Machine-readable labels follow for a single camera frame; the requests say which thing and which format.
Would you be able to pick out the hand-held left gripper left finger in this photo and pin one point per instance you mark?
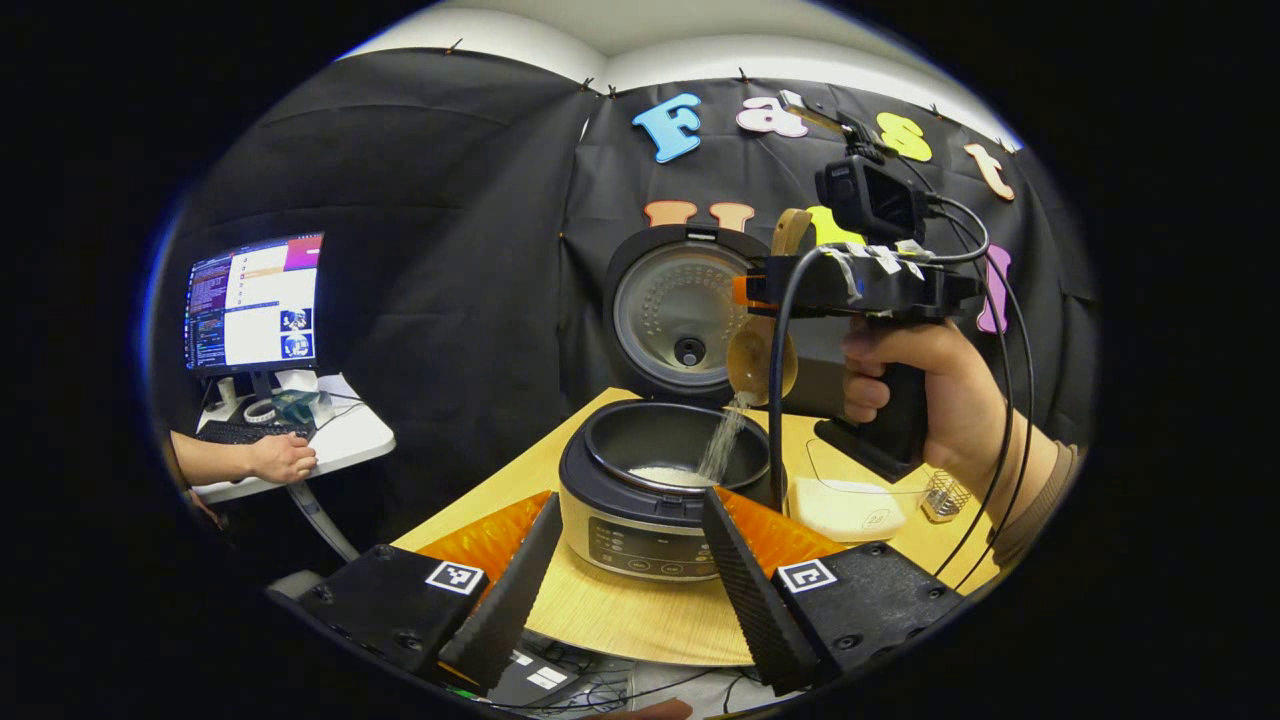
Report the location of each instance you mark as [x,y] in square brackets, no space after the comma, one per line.
[505,600]

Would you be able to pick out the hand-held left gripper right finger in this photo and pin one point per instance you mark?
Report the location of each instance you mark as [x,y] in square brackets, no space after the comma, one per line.
[745,590]

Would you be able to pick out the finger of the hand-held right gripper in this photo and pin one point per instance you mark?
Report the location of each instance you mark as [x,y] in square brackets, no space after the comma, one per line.
[742,290]

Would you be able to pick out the silver black rice cooker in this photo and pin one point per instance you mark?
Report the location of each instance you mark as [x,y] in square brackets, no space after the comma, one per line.
[640,540]

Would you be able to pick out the clear box of rice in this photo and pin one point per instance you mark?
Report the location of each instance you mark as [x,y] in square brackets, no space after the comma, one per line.
[845,510]

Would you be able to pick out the white side table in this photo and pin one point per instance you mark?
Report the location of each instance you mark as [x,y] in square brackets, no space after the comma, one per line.
[350,440]

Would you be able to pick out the black keyboard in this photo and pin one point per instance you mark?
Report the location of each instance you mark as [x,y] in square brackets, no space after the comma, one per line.
[250,432]

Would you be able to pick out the computer monitor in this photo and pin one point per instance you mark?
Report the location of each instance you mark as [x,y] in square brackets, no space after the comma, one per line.
[260,305]

